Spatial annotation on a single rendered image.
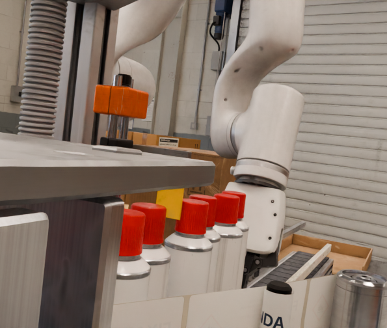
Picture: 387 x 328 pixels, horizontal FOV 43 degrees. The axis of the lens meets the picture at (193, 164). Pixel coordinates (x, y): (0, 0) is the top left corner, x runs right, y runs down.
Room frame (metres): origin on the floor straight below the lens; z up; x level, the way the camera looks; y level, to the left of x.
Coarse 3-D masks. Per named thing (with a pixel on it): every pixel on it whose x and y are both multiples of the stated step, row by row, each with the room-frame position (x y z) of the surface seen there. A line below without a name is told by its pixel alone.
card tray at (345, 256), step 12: (288, 240) 1.59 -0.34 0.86; (300, 240) 1.63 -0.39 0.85; (312, 240) 1.62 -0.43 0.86; (324, 240) 1.60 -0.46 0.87; (288, 252) 1.50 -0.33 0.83; (312, 252) 1.55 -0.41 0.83; (336, 252) 1.58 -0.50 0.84; (348, 252) 1.57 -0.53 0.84; (360, 252) 1.55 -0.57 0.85; (336, 264) 1.41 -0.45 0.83; (348, 264) 1.43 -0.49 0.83; (360, 264) 1.45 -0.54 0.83
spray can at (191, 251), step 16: (192, 208) 0.50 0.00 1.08; (208, 208) 0.51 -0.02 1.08; (176, 224) 0.51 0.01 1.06; (192, 224) 0.50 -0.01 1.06; (176, 240) 0.50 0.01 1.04; (192, 240) 0.50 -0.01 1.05; (208, 240) 0.51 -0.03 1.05; (176, 256) 0.49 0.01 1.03; (192, 256) 0.49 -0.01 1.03; (208, 256) 0.50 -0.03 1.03; (176, 272) 0.49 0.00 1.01; (192, 272) 0.49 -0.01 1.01; (208, 272) 0.51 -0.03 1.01; (176, 288) 0.49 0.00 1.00; (192, 288) 0.49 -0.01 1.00
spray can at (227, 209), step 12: (228, 204) 0.59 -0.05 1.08; (216, 216) 0.60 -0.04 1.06; (228, 216) 0.59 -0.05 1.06; (216, 228) 0.59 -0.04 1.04; (228, 228) 0.59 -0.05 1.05; (228, 240) 0.58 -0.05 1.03; (240, 240) 0.60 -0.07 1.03; (228, 252) 0.58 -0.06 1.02; (240, 252) 0.60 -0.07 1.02; (228, 264) 0.59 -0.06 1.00; (216, 276) 0.58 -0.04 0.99; (228, 276) 0.59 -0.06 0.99; (216, 288) 0.58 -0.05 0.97; (228, 288) 0.59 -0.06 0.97
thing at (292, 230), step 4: (296, 224) 1.25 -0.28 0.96; (300, 224) 1.26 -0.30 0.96; (304, 224) 1.30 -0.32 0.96; (288, 228) 1.17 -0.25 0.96; (292, 228) 1.17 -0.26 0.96; (296, 228) 1.21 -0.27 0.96; (300, 228) 1.26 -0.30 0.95; (284, 232) 1.10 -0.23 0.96; (288, 232) 1.13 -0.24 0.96; (292, 232) 1.17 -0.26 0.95; (284, 236) 1.10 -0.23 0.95
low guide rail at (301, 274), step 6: (330, 246) 1.27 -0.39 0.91; (318, 252) 1.16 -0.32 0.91; (324, 252) 1.18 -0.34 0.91; (312, 258) 1.08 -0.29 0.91; (318, 258) 1.11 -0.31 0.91; (306, 264) 1.02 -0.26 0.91; (312, 264) 1.04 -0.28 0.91; (300, 270) 0.96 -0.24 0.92; (306, 270) 0.98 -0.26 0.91; (312, 270) 1.05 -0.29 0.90; (294, 276) 0.91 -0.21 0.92; (300, 276) 0.93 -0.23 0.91; (306, 276) 0.99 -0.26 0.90
